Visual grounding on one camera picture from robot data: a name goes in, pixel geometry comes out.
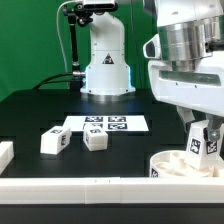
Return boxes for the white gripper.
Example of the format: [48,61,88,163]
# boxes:
[148,60,224,142]

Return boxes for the white round stool seat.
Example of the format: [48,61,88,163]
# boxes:
[149,150,224,178]

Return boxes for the white marker sheet with tags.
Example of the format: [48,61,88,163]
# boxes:
[63,115,149,132]

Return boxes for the white front fence bar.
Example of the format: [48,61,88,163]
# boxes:
[0,177,224,204]

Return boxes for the white left fence piece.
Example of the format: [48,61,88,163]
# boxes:
[0,141,14,175]

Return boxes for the black cables on table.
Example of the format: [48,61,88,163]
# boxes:
[32,73,75,90]

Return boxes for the white camera on stand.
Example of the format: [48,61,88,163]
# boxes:
[83,0,117,11]

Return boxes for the white cable on stand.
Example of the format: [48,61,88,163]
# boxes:
[55,0,78,73]

